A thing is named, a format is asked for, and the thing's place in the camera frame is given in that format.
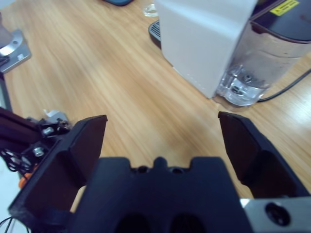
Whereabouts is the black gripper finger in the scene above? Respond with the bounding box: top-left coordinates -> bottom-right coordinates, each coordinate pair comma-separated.
217,111 -> 311,200
8,115 -> 108,230

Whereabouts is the white capsule coffee machine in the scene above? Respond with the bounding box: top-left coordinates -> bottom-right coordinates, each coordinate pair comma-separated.
155,0 -> 258,99

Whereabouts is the clear glass cup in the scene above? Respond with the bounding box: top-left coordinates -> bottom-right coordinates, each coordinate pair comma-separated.
142,3 -> 158,17

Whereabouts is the clear water tank dark lid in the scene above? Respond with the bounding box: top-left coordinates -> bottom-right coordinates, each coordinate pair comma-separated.
216,0 -> 311,107

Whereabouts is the teal plastic tray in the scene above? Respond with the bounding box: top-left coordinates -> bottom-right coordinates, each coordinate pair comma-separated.
102,0 -> 134,7

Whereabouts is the white mount block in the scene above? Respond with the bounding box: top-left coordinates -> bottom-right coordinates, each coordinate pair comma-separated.
24,109 -> 72,170

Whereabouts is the black coffee machine power cable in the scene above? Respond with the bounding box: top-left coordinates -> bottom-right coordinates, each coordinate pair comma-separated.
259,70 -> 311,102

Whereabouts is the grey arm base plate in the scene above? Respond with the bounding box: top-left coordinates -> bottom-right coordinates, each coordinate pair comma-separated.
0,29 -> 33,74

